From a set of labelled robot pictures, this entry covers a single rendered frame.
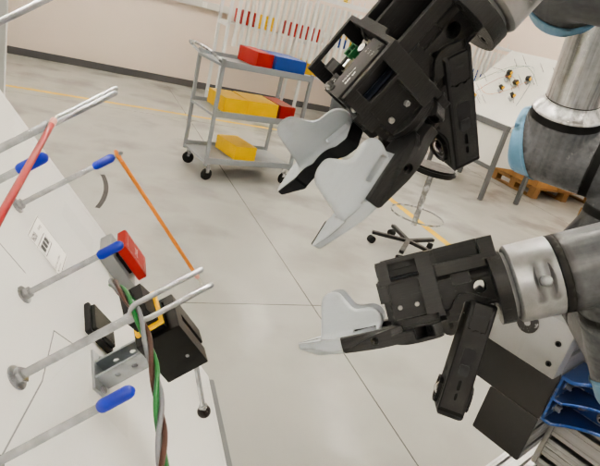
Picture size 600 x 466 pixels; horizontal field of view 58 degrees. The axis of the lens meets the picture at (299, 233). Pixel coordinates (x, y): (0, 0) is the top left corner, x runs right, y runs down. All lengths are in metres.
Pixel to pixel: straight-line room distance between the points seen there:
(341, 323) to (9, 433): 0.30
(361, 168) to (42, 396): 0.28
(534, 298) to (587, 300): 0.05
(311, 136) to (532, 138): 0.58
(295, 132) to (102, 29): 8.20
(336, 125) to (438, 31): 0.11
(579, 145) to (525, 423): 0.46
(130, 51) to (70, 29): 0.84
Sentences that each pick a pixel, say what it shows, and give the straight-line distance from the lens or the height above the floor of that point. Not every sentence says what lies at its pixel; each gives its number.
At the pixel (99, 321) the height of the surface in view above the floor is 1.12.
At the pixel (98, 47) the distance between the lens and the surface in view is 8.66.
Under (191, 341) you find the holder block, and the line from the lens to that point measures 0.48.
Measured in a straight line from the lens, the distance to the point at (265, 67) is 4.58.
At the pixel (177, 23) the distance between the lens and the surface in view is 8.71.
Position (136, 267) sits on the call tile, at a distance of 0.69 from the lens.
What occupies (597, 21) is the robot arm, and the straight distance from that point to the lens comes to 0.54.
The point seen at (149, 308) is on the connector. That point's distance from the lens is 0.45.
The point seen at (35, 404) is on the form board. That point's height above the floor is 1.16.
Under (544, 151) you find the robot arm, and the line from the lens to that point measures 0.98.
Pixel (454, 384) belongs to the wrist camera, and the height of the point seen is 1.16.
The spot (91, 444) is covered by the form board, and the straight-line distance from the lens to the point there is 0.46.
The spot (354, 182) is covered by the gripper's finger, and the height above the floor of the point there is 1.33.
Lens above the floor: 1.43
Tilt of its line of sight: 22 degrees down
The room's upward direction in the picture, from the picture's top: 15 degrees clockwise
